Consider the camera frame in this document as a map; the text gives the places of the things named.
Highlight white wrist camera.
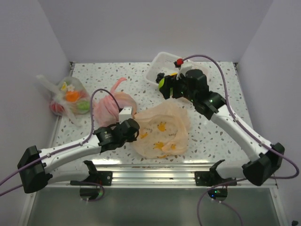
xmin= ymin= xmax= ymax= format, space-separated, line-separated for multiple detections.
xmin=174 ymin=58 xmax=193 ymax=80
xmin=119 ymin=106 xmax=133 ymax=123

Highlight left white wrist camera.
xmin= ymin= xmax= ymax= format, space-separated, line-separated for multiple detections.
xmin=119 ymin=106 xmax=133 ymax=123

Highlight green toy lime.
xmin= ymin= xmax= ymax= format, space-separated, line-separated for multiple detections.
xmin=158 ymin=78 xmax=165 ymax=89

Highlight pink plastic bag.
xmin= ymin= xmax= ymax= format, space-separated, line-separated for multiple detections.
xmin=93 ymin=77 xmax=137 ymax=127

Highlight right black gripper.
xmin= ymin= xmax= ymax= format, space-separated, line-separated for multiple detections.
xmin=161 ymin=73 xmax=197 ymax=103

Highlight dark toy grapes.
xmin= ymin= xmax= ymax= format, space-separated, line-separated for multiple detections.
xmin=155 ymin=73 xmax=165 ymax=84

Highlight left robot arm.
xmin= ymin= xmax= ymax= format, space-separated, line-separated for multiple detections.
xmin=17 ymin=119 xmax=140 ymax=194

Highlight clear plastic bag with fruit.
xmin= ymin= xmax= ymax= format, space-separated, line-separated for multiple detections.
xmin=36 ymin=75 xmax=91 ymax=122

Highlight aluminium mounting rail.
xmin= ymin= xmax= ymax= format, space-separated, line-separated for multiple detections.
xmin=30 ymin=162 xmax=278 ymax=189

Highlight white plastic basket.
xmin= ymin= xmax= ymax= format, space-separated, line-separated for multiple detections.
xmin=144 ymin=52 xmax=212 ymax=89

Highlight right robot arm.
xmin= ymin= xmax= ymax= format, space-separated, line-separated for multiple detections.
xmin=156 ymin=69 xmax=285 ymax=186

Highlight right black base bracket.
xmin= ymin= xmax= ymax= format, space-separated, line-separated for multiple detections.
xmin=194 ymin=171 xmax=237 ymax=187

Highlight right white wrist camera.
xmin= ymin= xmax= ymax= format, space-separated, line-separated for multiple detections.
xmin=174 ymin=58 xmax=193 ymax=80

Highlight black base bracket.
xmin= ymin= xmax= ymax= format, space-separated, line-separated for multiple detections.
xmin=70 ymin=171 xmax=113 ymax=186
xmin=194 ymin=171 xmax=237 ymax=187

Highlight left black base bracket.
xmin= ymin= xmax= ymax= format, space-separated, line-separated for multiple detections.
xmin=70 ymin=171 xmax=113 ymax=186

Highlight orange plastic bag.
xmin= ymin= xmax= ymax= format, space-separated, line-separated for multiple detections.
xmin=132 ymin=99 xmax=190 ymax=158

